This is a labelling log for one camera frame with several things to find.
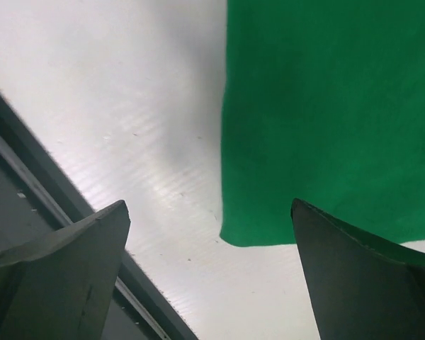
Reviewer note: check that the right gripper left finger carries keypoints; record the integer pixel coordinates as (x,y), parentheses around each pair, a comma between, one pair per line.
(60,285)

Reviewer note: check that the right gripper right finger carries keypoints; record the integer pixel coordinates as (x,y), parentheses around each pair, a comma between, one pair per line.
(361,286)

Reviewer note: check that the green t shirt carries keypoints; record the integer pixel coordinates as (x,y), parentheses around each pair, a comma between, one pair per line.
(324,101)

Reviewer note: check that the front aluminium rail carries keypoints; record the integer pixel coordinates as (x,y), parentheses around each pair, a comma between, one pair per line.
(138,310)

